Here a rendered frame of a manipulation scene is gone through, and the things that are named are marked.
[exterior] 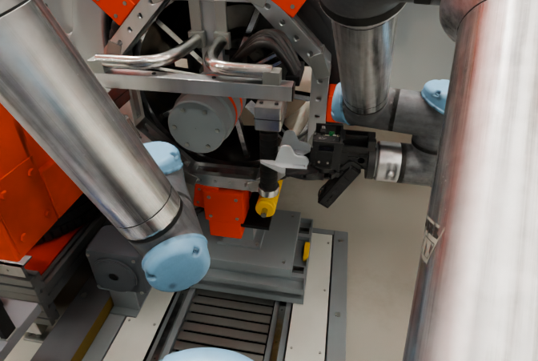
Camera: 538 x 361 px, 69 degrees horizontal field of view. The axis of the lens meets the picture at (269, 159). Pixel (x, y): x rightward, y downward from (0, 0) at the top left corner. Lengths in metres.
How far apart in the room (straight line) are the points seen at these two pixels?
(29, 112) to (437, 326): 0.32
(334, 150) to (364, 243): 1.14
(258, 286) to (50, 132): 1.12
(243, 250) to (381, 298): 0.56
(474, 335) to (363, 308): 1.38
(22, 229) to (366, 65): 0.90
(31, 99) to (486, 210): 0.32
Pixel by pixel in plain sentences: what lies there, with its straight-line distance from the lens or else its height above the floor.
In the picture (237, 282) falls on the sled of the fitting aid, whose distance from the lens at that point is 1.43.
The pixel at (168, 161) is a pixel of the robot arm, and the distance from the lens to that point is 0.55.
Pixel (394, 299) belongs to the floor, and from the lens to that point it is 1.64.
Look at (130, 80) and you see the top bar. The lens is 0.81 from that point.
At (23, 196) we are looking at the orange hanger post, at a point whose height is 0.66.
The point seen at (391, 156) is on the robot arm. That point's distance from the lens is 0.73.
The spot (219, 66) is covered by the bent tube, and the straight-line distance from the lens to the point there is 0.74.
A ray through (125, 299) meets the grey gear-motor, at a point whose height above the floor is 0.13.
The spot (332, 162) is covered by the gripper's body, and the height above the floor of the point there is 0.86.
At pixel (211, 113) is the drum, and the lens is 0.83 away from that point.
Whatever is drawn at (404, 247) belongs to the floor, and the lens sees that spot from 1.84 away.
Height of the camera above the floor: 1.26
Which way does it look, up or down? 33 degrees down
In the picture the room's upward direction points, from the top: straight up
